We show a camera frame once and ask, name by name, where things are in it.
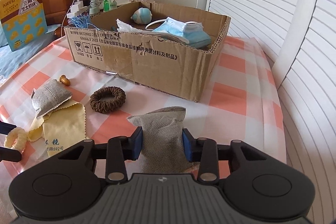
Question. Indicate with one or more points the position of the green bottle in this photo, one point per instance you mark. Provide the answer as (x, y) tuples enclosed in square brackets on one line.
[(106, 5)]

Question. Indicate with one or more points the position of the yellow blue snack bag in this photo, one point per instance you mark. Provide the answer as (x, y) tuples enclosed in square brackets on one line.
[(22, 21)]

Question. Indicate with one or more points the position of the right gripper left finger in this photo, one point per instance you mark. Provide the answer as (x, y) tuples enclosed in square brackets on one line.
[(118, 150)]

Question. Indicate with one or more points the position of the yellow lens cloth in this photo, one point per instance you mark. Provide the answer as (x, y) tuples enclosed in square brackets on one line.
[(62, 128)]

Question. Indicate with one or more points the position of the cardboard box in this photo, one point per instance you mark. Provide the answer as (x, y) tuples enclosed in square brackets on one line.
[(159, 63)]

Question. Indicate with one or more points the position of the blue white round toy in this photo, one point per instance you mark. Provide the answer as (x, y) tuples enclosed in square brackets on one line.
[(142, 16)]

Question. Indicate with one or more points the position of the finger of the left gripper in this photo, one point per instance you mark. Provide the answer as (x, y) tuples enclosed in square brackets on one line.
[(5, 128), (8, 154)]

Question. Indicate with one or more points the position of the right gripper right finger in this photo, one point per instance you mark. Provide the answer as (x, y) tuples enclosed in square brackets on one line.
[(208, 153)]

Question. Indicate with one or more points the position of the blue surgical mask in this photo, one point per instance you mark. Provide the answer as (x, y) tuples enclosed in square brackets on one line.
[(191, 31)]

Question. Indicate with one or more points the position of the white power strip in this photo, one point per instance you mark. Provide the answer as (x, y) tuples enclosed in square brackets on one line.
[(76, 9)]

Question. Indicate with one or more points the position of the cream hair scrunchie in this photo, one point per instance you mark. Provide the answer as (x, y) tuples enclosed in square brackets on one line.
[(16, 139)]

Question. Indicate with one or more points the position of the green tube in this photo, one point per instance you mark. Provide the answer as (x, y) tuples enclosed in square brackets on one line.
[(112, 4)]

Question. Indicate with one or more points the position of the white face mask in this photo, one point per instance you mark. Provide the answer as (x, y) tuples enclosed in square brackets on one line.
[(124, 27)]

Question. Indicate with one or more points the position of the checkered tablecloth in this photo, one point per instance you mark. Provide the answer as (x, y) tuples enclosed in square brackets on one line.
[(240, 101)]

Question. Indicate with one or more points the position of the small wooden mushroom toy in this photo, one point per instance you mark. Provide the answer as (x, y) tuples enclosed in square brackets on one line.
[(64, 80)]

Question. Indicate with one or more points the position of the white louvered wardrobe door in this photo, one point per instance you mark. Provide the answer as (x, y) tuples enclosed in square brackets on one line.
[(298, 38)]

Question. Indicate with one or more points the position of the brown hair scrunchie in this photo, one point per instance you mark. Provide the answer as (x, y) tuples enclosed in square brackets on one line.
[(107, 99)]

